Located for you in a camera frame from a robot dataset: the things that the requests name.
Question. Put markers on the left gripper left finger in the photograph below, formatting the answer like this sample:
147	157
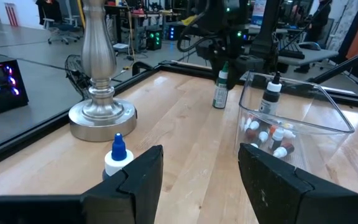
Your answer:
135	193

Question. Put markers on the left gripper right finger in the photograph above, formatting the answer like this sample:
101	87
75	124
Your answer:
275	193

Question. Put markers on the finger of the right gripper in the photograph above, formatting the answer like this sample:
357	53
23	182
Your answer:
213	65
244	70

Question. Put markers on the black tip food coloring bottle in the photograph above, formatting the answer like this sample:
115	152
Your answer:
270	98

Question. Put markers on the small red food coloring bottle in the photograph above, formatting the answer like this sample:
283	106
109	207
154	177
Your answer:
283	150

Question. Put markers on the small black food coloring bottle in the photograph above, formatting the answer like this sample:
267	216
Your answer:
277	140
262	137
255	145

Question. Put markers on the small brown food coloring bottle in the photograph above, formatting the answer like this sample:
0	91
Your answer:
251	132

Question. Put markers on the small orange food coloring bottle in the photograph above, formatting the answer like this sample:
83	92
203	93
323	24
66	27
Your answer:
272	128

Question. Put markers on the clear plastic bin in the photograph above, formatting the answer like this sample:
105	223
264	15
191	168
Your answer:
322	146

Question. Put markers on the small yellow food coloring bottle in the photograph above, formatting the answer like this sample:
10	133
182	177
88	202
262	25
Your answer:
287	126

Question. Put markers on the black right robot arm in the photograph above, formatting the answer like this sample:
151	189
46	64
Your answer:
235	15

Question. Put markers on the green tip food coloring bottle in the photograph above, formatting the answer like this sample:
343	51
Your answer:
220	93

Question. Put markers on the blue tip food coloring bottle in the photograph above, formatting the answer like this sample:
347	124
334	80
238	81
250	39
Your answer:
117	155

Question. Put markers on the yellow tape tag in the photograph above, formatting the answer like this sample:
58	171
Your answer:
190	20

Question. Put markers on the computer tower with lights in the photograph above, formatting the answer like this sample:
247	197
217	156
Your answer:
154	39

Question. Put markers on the dark grey desk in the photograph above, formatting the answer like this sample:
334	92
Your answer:
319	56

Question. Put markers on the white shade silver table lamp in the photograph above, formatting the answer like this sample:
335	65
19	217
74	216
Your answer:
101	118

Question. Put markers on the person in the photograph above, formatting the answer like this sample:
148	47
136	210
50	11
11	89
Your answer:
320	18

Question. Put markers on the grey office chair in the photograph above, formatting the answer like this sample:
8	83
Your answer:
61	29

